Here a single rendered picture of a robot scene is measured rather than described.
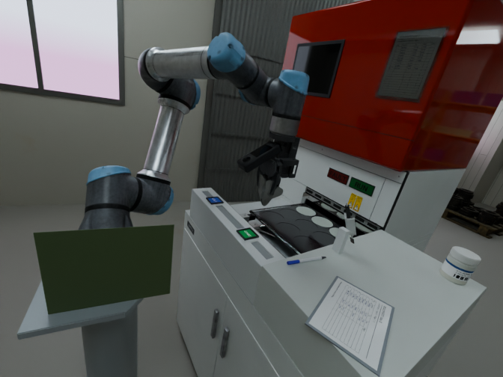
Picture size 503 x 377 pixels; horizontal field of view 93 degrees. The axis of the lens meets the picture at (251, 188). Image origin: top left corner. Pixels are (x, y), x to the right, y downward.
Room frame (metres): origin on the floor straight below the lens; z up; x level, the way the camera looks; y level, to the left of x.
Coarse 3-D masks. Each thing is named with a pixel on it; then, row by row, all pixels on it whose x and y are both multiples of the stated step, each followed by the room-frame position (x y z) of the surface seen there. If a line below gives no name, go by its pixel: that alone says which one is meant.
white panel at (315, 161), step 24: (312, 144) 1.30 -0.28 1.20; (312, 168) 1.26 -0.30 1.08; (336, 168) 1.15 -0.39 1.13; (360, 168) 1.06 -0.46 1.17; (384, 168) 0.97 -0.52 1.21; (288, 192) 1.37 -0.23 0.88; (336, 192) 1.12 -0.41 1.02; (360, 192) 1.02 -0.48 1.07; (384, 192) 0.95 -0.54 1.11; (384, 216) 0.92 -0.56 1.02
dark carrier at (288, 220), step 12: (264, 216) 0.96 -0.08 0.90; (276, 216) 0.98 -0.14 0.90; (288, 216) 1.00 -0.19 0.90; (300, 216) 1.03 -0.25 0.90; (312, 216) 1.05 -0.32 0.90; (324, 216) 1.08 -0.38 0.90; (276, 228) 0.87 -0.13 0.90; (288, 228) 0.89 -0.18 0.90; (300, 228) 0.91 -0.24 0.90; (312, 228) 0.93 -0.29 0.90; (324, 228) 0.95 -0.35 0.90; (288, 240) 0.80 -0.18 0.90; (300, 240) 0.81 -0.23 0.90; (312, 240) 0.83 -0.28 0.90; (324, 240) 0.85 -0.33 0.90
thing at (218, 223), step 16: (192, 192) 0.97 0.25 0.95; (208, 192) 0.98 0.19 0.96; (192, 208) 0.95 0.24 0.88; (208, 208) 0.83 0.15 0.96; (224, 208) 0.85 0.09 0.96; (208, 224) 0.81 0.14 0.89; (224, 224) 0.72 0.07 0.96; (240, 224) 0.75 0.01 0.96; (208, 240) 0.80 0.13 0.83; (224, 240) 0.71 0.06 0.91; (240, 240) 0.64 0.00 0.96; (256, 240) 0.66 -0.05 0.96; (224, 256) 0.69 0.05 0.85; (240, 256) 0.62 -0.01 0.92; (256, 256) 0.58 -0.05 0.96; (272, 256) 0.60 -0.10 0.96; (240, 272) 0.61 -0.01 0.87; (256, 272) 0.55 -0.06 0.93; (256, 288) 0.54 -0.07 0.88
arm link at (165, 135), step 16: (176, 80) 0.88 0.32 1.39; (192, 80) 0.95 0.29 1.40; (160, 96) 0.88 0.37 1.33; (176, 96) 0.87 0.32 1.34; (192, 96) 0.93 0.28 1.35; (160, 112) 0.87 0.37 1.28; (176, 112) 0.87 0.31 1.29; (160, 128) 0.83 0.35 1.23; (176, 128) 0.86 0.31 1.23; (160, 144) 0.81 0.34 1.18; (160, 160) 0.79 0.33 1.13; (144, 176) 0.74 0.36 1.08; (160, 176) 0.76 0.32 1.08; (144, 192) 0.70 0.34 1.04; (160, 192) 0.74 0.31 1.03; (144, 208) 0.70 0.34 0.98; (160, 208) 0.74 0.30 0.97
